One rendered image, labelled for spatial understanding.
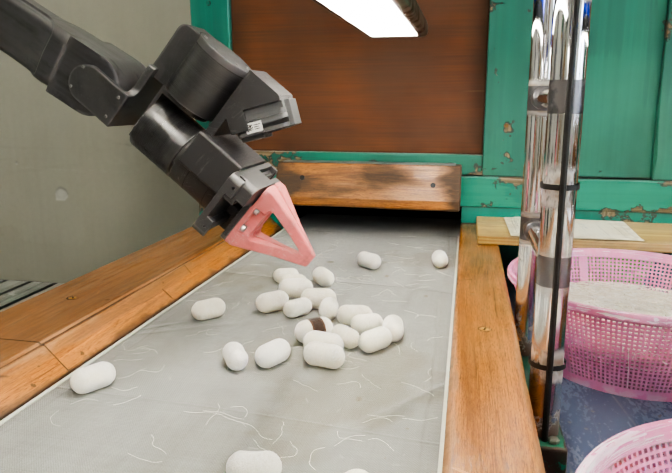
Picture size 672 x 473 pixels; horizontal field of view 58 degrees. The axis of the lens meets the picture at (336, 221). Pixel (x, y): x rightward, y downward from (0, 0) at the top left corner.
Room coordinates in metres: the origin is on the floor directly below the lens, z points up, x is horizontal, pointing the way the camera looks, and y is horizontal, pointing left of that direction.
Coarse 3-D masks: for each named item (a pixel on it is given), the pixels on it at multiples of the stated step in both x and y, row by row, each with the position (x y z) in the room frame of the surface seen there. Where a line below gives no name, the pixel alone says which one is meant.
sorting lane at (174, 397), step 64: (256, 256) 0.84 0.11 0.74; (320, 256) 0.84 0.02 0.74; (384, 256) 0.84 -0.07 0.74; (448, 256) 0.84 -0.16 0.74; (192, 320) 0.58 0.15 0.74; (256, 320) 0.58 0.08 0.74; (448, 320) 0.58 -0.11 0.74; (64, 384) 0.44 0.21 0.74; (128, 384) 0.44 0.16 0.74; (192, 384) 0.44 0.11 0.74; (256, 384) 0.44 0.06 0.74; (320, 384) 0.44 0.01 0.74; (384, 384) 0.44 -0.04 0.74; (448, 384) 0.44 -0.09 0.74; (0, 448) 0.35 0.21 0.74; (64, 448) 0.35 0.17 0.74; (128, 448) 0.35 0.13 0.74; (192, 448) 0.35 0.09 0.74; (256, 448) 0.35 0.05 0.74; (320, 448) 0.35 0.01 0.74; (384, 448) 0.35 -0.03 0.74
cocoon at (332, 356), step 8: (312, 344) 0.47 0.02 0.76; (320, 344) 0.47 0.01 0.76; (328, 344) 0.47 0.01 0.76; (304, 352) 0.47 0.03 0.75; (312, 352) 0.47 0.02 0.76; (320, 352) 0.46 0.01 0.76; (328, 352) 0.46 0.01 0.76; (336, 352) 0.46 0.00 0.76; (312, 360) 0.46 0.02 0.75; (320, 360) 0.46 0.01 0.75; (328, 360) 0.46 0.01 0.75; (336, 360) 0.46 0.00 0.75; (336, 368) 0.46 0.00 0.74
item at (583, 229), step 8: (512, 224) 0.88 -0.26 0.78; (576, 224) 0.88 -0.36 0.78; (584, 224) 0.88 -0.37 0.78; (592, 224) 0.88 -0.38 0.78; (600, 224) 0.88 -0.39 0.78; (608, 224) 0.88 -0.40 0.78; (616, 224) 0.88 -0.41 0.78; (624, 224) 0.88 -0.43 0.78; (512, 232) 0.82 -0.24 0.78; (576, 232) 0.82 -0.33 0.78; (584, 232) 0.82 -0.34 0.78; (592, 232) 0.82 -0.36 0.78; (600, 232) 0.82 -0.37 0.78; (608, 232) 0.82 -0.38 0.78; (616, 232) 0.82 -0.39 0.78; (624, 232) 0.82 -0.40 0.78; (632, 232) 0.82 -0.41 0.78; (632, 240) 0.77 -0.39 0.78; (640, 240) 0.77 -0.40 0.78
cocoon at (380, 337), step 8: (376, 328) 0.51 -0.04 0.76; (384, 328) 0.51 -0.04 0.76; (360, 336) 0.50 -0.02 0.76; (368, 336) 0.50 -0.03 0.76; (376, 336) 0.50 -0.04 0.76; (384, 336) 0.50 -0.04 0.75; (360, 344) 0.50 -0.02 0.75; (368, 344) 0.49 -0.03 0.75; (376, 344) 0.49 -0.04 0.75; (384, 344) 0.50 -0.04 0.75; (368, 352) 0.50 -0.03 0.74
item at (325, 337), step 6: (306, 336) 0.49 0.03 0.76; (312, 336) 0.49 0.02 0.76; (318, 336) 0.49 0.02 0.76; (324, 336) 0.49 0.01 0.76; (330, 336) 0.49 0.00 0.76; (336, 336) 0.49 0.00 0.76; (306, 342) 0.49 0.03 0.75; (324, 342) 0.48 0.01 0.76; (330, 342) 0.48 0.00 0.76; (336, 342) 0.48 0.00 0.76; (342, 342) 0.49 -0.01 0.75; (342, 348) 0.49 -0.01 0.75
